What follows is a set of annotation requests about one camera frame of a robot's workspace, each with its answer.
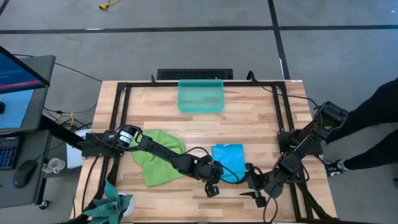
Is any green microfiber towel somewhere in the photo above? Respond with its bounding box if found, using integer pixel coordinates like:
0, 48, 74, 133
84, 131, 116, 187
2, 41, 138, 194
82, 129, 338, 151
130, 129, 187, 188

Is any teal translucent plastic basket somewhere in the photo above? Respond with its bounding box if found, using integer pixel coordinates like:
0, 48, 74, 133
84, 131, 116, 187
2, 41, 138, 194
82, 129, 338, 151
177, 78, 225, 114

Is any dark green cloth pile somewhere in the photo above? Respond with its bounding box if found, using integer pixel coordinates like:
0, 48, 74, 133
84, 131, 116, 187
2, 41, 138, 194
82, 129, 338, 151
82, 179, 133, 224

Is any yellow coiled cable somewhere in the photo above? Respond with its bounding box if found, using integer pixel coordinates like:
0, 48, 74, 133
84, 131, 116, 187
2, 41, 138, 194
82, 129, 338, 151
54, 113, 75, 130

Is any black floor vent grate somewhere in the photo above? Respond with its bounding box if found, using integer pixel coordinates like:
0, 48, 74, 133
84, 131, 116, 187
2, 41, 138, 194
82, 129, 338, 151
156, 68, 234, 81

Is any black keyboard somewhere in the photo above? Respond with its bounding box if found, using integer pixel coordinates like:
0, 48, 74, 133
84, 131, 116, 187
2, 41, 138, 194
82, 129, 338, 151
0, 136, 20, 170

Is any white mug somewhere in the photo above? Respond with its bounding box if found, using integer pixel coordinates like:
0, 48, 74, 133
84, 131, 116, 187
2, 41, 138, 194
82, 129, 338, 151
42, 157, 66, 174

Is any white round container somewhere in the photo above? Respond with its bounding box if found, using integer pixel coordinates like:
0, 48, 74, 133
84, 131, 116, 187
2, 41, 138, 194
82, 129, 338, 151
119, 192, 136, 217

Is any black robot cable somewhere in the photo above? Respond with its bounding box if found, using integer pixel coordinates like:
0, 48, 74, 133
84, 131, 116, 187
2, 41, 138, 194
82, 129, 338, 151
247, 70, 321, 125

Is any white bin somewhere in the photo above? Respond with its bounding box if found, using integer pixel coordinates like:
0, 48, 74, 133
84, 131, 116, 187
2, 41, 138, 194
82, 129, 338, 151
66, 129, 93, 169

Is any black computer mouse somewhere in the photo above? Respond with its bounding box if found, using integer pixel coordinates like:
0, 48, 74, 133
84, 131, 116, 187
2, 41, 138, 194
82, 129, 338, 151
12, 159, 37, 189

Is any blue-screen desk monitor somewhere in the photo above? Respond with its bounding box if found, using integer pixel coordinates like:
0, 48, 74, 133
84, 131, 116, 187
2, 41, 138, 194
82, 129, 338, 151
0, 45, 51, 130

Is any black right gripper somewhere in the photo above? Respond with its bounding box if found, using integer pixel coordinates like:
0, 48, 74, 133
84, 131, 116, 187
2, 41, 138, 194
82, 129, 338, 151
239, 163, 284, 208

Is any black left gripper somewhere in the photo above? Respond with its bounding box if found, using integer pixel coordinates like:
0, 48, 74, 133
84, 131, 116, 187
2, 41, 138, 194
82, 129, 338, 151
197, 155, 224, 198

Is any black metal table frame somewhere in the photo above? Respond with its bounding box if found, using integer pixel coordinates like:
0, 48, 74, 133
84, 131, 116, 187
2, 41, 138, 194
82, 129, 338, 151
104, 80, 338, 223

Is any thin black floor cable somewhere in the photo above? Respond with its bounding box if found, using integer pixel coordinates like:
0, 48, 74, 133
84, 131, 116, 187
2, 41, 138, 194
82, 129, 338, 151
12, 54, 103, 83

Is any grey computer cart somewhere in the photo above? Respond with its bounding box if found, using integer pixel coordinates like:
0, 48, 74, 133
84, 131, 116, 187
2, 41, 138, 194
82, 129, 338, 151
0, 55, 57, 209

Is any yellow floor cable plug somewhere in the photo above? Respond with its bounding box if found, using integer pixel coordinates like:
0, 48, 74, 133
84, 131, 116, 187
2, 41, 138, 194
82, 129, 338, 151
98, 0, 121, 11

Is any person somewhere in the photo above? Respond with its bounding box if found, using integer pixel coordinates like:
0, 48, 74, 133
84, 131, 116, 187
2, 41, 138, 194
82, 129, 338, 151
323, 77, 398, 178

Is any blue microfiber towel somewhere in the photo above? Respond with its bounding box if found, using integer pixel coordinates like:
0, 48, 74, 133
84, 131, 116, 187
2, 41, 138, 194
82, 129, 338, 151
211, 143, 247, 184

